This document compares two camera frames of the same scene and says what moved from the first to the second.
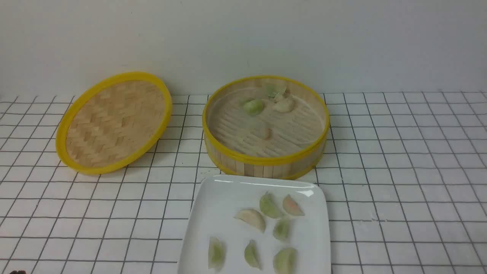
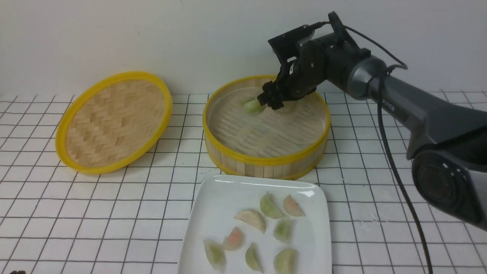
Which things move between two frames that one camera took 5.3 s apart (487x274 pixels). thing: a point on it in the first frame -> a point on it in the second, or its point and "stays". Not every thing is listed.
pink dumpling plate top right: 291,207 stays
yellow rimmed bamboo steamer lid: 113,121 stays
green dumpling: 253,107 stays
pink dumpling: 269,131 -> 234,240
